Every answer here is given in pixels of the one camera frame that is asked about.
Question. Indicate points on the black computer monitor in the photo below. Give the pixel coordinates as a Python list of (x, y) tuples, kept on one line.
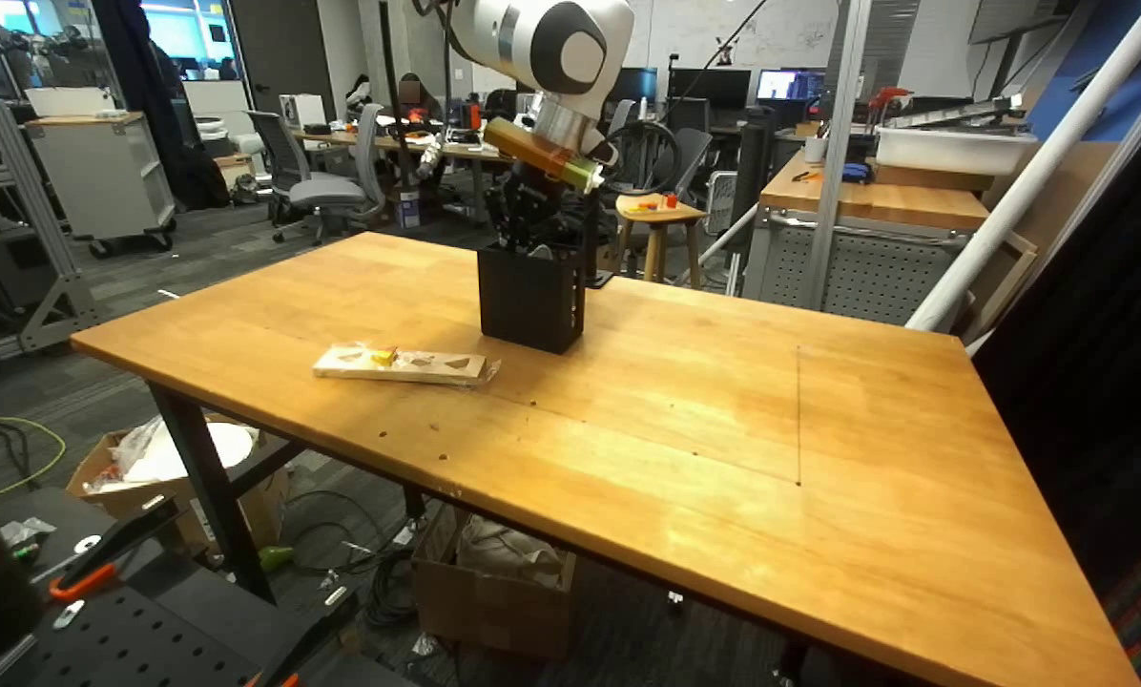
[(707, 87)]

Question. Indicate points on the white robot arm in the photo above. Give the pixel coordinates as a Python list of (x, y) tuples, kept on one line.
[(553, 43)]

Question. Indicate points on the white wheeled cabinet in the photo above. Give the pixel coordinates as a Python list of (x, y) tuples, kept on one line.
[(98, 176)]

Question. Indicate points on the grey metal post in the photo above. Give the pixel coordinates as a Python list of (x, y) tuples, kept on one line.
[(835, 152)]

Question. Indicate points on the wooden top workbench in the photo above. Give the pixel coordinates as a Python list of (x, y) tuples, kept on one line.
[(875, 199)]

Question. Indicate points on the cardboard box with white bag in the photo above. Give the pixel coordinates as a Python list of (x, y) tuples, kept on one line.
[(123, 489)]

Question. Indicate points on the long office desk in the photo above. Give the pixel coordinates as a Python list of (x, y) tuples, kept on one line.
[(389, 143)]

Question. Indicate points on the black perforated box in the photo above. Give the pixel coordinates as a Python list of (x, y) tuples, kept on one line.
[(533, 307)]

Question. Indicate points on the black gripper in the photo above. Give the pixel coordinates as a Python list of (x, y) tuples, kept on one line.
[(543, 204)]

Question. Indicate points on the black perforated platform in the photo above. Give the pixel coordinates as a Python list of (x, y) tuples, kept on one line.
[(149, 633)]

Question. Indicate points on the black office chair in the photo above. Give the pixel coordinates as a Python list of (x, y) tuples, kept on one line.
[(681, 157)]

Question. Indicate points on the grey office chair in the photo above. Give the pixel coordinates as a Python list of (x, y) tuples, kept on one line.
[(320, 193)]

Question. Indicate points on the white plastic bin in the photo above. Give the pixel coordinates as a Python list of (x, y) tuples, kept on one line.
[(952, 148)]

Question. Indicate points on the seated person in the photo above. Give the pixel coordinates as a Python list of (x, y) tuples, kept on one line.
[(414, 96)]

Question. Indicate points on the orange toy pieces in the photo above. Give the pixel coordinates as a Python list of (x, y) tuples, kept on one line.
[(652, 199)]

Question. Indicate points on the lit computer monitor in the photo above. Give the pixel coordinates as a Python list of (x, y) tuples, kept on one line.
[(790, 84)]

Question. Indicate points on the yellow wrist camera bar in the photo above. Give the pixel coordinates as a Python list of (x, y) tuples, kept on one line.
[(545, 152)]

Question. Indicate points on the round wooden stool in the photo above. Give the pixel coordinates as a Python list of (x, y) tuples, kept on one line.
[(651, 208)]

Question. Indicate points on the wooden shape puzzle board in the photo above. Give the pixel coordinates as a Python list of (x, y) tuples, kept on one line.
[(400, 362)]

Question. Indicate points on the thick white slanted pole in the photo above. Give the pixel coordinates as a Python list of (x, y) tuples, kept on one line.
[(1039, 166)]

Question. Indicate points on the brown cardboard box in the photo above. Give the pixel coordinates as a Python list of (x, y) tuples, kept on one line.
[(493, 598)]

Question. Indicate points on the black table leg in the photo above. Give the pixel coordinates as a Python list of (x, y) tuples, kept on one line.
[(207, 481)]

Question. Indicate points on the grey metal shelf frame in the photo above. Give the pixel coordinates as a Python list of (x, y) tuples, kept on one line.
[(21, 231)]

